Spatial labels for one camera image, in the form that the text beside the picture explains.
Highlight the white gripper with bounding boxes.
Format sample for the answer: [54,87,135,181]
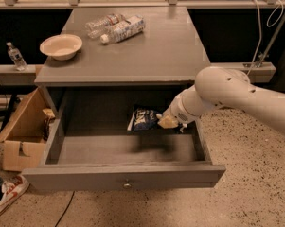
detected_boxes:
[158,96,197,129]

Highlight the blue chip bag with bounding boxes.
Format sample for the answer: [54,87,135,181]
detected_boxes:
[126,104,188,134]

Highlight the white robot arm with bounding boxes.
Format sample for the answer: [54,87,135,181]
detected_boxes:
[158,67,285,135]

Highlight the brass drawer knob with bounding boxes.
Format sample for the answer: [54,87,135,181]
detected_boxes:
[123,182,132,189]

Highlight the grey open top drawer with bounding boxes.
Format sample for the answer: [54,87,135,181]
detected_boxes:
[23,100,225,190]

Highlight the white labelled plastic bottle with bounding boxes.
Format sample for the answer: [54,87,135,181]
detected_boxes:
[100,15,146,44]

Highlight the grey wooden cabinet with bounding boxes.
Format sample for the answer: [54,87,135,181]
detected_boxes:
[35,7,210,118]

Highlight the clear crushed water bottle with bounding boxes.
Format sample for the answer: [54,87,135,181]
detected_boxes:
[85,14,125,39]

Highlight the white paper bowl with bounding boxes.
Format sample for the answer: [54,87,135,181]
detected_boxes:
[40,34,82,61]

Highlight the metal stand pole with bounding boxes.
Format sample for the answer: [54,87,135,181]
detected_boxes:
[251,0,285,68]

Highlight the open cardboard box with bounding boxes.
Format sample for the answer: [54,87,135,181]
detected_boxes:
[0,88,55,172]

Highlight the small upright water bottle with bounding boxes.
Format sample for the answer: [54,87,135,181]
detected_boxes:
[7,42,27,71]

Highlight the white and red sneaker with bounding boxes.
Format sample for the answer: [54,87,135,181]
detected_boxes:
[0,175,29,215]

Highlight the black floor cable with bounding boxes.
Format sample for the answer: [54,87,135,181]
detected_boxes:
[54,191,76,227]

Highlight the white cable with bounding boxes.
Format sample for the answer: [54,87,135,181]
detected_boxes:
[245,0,285,78]

